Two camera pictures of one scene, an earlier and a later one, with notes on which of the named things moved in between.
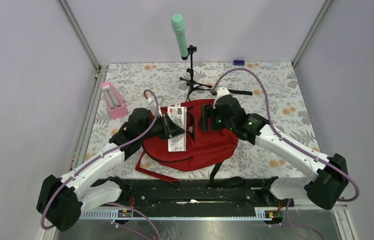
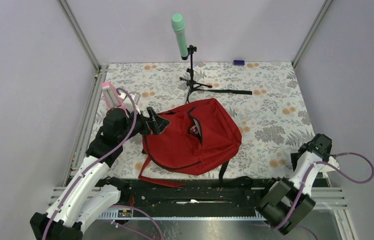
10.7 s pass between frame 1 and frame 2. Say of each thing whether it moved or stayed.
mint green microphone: stayed
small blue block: stayed
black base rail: stayed
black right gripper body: moved
